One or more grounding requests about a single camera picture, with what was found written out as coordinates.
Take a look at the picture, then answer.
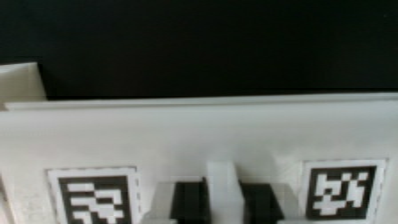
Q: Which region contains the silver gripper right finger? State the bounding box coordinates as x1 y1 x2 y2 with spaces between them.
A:
241 182 285 224

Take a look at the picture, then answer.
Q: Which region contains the small white cabinet door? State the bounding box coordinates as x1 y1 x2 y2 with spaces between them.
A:
0 93 398 224

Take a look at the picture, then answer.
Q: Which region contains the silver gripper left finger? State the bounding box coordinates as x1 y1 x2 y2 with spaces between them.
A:
171 180 212 224

